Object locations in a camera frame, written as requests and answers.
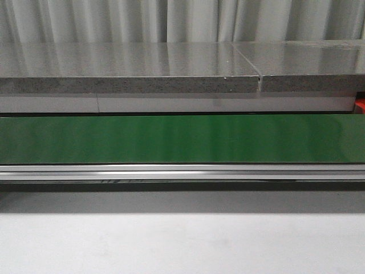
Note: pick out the grey stone slab shelf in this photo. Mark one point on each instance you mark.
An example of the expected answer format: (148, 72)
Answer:
(198, 67)

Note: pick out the green conveyor belt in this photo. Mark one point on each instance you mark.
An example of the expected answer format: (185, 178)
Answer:
(276, 138)

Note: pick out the red plastic tray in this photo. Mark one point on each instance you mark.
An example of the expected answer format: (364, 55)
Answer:
(359, 106)

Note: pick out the grey curtain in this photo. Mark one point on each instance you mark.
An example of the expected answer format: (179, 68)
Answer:
(180, 21)

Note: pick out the aluminium conveyor side rail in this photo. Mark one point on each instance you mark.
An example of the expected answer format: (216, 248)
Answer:
(184, 172)

